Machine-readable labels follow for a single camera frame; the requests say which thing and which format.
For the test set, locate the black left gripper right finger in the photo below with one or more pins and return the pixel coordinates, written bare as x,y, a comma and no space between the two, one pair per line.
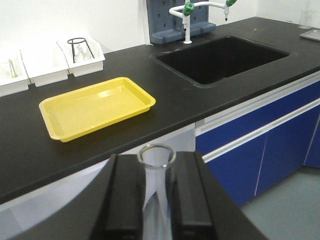
201,208

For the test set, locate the yellow plastic tray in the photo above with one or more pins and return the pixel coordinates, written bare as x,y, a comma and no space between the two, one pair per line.
77,113

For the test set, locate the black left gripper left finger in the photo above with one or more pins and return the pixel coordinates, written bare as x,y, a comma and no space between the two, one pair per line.
121,214

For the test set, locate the white bin middle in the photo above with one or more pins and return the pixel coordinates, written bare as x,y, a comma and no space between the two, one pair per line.
44,63

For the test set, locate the white lab faucet green knobs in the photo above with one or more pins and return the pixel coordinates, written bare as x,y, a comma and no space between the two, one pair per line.
195,16

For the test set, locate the white bin right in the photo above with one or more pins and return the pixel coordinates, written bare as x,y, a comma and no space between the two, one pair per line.
85,67

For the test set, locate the blue cabinet doors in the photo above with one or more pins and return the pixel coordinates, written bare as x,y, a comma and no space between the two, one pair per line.
252,152

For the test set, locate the glass funnel with green stick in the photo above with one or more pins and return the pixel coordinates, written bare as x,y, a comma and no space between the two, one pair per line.
12,68

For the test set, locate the tall transparent test tube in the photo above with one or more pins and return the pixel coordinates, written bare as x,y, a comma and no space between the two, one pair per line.
158,164

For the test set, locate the black lab sink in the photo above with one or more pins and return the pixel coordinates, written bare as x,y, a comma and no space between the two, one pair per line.
207,64

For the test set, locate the white bin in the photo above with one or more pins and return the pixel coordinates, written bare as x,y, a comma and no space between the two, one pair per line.
44,63
10,85
85,67

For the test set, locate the glass flask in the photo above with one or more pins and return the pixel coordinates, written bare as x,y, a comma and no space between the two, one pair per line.
82,53

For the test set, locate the metal tray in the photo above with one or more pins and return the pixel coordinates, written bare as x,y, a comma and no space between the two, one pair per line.
313,35

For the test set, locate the black wire tripod stand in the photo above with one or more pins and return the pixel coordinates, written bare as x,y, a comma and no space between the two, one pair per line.
78,40

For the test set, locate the grey-blue drying pegboard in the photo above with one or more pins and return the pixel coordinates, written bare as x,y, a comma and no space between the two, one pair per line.
163,27

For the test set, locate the white bin left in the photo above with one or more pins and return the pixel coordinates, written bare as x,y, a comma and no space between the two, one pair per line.
10,85

